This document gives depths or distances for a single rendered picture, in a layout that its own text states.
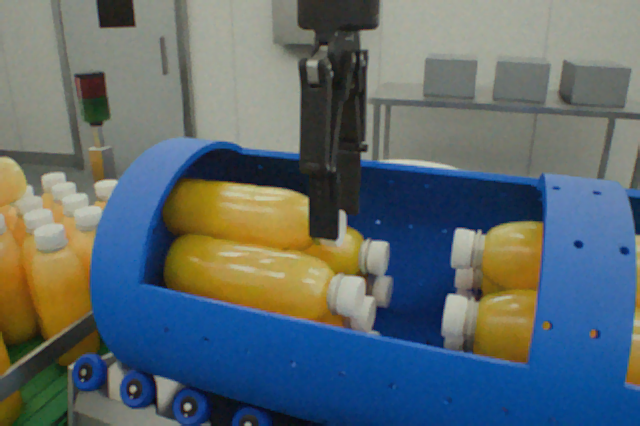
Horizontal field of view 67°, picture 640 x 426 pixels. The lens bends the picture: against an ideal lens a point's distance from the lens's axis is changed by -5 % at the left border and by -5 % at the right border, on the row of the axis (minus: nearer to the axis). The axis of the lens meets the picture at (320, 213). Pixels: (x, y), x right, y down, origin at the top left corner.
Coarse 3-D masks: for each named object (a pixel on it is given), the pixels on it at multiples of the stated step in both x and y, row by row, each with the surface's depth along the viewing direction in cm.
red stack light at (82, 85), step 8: (80, 80) 99; (88, 80) 99; (96, 80) 100; (104, 80) 102; (80, 88) 99; (88, 88) 99; (96, 88) 100; (104, 88) 102; (80, 96) 100; (88, 96) 100; (96, 96) 101; (104, 96) 102
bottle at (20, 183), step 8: (0, 160) 73; (8, 160) 74; (0, 168) 72; (8, 168) 73; (16, 168) 74; (0, 176) 71; (8, 176) 72; (16, 176) 73; (24, 176) 75; (0, 184) 71; (8, 184) 72; (16, 184) 73; (24, 184) 75; (0, 192) 71; (8, 192) 72; (16, 192) 74; (24, 192) 75; (0, 200) 71; (8, 200) 73
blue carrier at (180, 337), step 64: (128, 192) 49; (384, 192) 61; (448, 192) 58; (512, 192) 54; (576, 192) 41; (128, 256) 47; (448, 256) 63; (576, 256) 36; (128, 320) 47; (192, 320) 45; (256, 320) 42; (384, 320) 65; (576, 320) 34; (192, 384) 51; (256, 384) 45; (320, 384) 42; (384, 384) 39; (448, 384) 37; (512, 384) 36; (576, 384) 34
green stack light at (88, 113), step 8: (80, 104) 101; (88, 104) 101; (96, 104) 101; (104, 104) 102; (80, 112) 102; (88, 112) 101; (96, 112) 102; (104, 112) 103; (88, 120) 102; (96, 120) 102; (104, 120) 103
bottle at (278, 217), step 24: (192, 192) 55; (216, 192) 55; (240, 192) 54; (264, 192) 53; (288, 192) 53; (168, 216) 56; (192, 216) 55; (216, 216) 54; (240, 216) 53; (264, 216) 52; (288, 216) 51; (240, 240) 54; (264, 240) 52; (288, 240) 52; (312, 240) 53
